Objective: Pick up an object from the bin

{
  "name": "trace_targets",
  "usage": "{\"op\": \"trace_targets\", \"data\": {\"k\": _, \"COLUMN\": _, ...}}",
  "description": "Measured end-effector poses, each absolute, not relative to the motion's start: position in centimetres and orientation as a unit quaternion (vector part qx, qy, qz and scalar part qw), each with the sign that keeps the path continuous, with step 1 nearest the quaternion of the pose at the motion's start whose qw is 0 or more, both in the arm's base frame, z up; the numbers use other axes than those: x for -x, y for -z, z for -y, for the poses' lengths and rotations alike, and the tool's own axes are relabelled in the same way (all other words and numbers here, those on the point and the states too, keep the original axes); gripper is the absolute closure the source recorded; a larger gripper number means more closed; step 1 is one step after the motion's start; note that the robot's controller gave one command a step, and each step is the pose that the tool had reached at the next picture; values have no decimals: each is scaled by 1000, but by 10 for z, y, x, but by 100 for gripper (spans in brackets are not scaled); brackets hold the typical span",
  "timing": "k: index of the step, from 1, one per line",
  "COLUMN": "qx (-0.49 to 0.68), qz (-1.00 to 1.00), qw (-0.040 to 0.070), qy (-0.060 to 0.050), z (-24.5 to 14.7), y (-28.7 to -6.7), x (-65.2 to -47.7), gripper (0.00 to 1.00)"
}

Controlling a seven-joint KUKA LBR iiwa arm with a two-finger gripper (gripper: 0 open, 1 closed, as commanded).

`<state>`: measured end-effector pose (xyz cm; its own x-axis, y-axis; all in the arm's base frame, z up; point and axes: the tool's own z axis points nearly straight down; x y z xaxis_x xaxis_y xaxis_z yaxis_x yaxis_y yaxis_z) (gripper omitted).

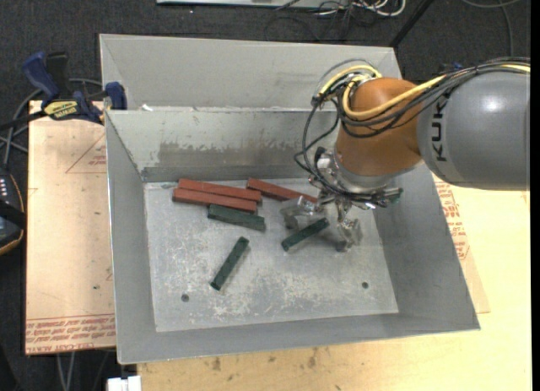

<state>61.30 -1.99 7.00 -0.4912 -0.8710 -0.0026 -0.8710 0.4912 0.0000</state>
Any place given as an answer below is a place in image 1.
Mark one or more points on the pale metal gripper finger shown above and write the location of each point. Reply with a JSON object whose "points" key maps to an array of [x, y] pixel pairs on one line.
{"points": [[351, 233], [295, 212]]}

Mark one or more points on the dark green flat block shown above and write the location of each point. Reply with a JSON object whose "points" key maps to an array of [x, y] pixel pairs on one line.
{"points": [[230, 263], [236, 217], [304, 234]]}

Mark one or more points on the red-brown flat block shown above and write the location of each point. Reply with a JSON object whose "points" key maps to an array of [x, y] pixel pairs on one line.
{"points": [[274, 190], [219, 189], [213, 201]]}

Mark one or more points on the grey metal bin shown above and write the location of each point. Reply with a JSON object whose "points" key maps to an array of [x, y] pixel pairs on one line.
{"points": [[270, 284]]}

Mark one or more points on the brown cardboard board red print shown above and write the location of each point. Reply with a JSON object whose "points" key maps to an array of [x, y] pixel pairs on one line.
{"points": [[67, 233]]}

